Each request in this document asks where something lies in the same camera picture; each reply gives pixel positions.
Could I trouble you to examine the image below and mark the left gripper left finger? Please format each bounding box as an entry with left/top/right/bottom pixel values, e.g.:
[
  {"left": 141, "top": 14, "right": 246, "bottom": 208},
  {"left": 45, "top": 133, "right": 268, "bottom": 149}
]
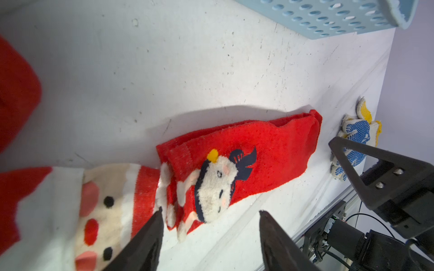
[{"left": 105, "top": 208, "right": 164, "bottom": 271}]

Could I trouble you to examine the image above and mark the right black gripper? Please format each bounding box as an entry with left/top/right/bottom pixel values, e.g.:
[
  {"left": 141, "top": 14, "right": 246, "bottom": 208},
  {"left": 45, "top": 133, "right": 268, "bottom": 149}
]
[{"left": 329, "top": 137, "right": 434, "bottom": 257}]

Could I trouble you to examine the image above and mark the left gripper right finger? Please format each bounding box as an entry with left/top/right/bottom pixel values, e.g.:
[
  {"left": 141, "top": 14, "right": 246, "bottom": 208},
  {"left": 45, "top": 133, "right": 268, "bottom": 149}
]
[{"left": 259, "top": 211, "right": 318, "bottom": 271}]

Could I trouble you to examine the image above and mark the red snowman sock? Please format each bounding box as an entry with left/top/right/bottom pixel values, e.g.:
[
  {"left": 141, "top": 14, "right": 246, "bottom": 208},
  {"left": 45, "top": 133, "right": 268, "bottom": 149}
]
[{"left": 157, "top": 110, "right": 322, "bottom": 241}]

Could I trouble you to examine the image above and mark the light blue plastic basket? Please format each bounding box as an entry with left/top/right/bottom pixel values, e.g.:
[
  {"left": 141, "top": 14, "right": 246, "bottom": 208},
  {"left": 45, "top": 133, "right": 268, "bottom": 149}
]
[{"left": 239, "top": 0, "right": 419, "bottom": 40}]

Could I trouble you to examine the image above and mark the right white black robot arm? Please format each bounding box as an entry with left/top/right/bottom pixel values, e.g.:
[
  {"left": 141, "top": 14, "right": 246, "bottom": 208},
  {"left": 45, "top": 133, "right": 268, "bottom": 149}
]
[{"left": 327, "top": 137, "right": 434, "bottom": 271}]

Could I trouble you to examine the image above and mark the red snowflake santa sock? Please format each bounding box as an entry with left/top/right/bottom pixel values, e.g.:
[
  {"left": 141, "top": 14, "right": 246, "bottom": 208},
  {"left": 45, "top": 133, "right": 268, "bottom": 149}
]
[{"left": 1, "top": 38, "right": 42, "bottom": 151}]

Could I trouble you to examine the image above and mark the aluminium rail front frame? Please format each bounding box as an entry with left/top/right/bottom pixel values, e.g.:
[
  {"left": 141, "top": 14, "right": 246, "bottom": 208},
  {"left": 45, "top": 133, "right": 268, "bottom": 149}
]
[{"left": 257, "top": 186, "right": 360, "bottom": 271}]

